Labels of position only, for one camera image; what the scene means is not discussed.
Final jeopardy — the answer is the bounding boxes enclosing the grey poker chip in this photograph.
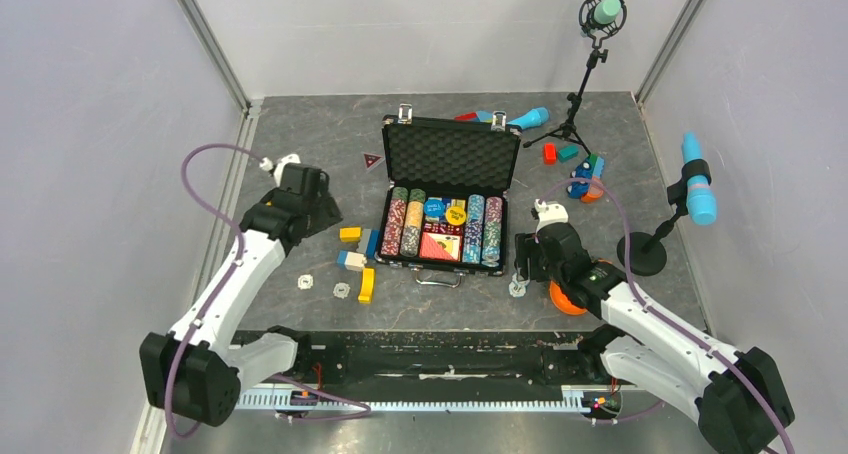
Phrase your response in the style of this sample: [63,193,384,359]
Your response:
[332,282,351,299]
[297,274,314,290]

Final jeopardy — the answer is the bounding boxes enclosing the blue round button chip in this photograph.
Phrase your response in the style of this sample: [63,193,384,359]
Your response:
[424,197,446,223]

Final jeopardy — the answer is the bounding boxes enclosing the yellow small block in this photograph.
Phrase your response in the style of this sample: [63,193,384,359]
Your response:
[339,226,363,243]

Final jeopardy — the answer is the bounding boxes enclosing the red playing card deck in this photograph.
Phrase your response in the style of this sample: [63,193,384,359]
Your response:
[419,232,463,262]

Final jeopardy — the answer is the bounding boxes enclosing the blue toy car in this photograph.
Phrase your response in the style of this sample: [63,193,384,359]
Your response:
[566,154,605,204]

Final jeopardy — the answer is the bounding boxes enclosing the red dice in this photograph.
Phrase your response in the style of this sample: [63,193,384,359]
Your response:
[422,222,464,236]

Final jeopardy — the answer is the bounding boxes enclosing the yellow round button chip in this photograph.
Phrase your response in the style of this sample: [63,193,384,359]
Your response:
[444,205,467,226]

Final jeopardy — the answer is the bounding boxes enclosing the red small block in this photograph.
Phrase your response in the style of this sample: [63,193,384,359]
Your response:
[543,143,558,165]

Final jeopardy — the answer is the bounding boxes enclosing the blue chip row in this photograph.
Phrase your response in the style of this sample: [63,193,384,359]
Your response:
[462,194,485,264]

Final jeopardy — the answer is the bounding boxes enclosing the orange curved track piece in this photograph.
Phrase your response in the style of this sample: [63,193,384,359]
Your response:
[548,281,587,316]

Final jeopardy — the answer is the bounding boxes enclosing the red chip row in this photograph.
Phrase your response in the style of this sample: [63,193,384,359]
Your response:
[380,187,409,256]

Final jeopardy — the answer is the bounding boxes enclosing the red blue flat blocks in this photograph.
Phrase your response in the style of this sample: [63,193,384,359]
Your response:
[455,110,493,123]

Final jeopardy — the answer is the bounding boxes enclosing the blue microphone on stand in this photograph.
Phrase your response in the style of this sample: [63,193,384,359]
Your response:
[617,131,718,276]

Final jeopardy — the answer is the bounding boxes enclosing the blue grey block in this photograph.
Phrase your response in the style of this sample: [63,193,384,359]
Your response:
[356,228,379,259]

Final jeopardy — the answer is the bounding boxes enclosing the green purple chip row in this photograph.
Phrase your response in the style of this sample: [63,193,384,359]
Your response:
[481,197,503,267]

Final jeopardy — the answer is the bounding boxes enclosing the teal small block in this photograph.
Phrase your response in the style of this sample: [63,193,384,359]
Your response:
[557,145,580,163]

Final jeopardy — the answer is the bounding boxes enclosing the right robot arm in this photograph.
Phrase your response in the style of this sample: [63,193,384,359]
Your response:
[515,200,796,453]

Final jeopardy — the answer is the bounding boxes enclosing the green microphone on tripod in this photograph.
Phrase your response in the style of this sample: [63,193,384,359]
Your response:
[522,0,627,157]

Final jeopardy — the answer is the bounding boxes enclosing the black poker case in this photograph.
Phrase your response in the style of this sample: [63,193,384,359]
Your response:
[375,104,523,277]

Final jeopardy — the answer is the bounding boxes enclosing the white blue block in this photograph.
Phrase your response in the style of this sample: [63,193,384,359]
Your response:
[336,251,367,272]

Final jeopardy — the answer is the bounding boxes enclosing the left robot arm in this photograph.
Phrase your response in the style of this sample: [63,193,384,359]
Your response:
[139,154,342,426]

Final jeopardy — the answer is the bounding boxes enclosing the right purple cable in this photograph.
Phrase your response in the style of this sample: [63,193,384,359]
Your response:
[533,176,796,454]

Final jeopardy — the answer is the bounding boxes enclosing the blue toy microphone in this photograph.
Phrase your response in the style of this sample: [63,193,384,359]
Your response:
[507,107,550,131]

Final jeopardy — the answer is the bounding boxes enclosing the yellow long block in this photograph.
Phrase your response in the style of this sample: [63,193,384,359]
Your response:
[357,267,376,304]

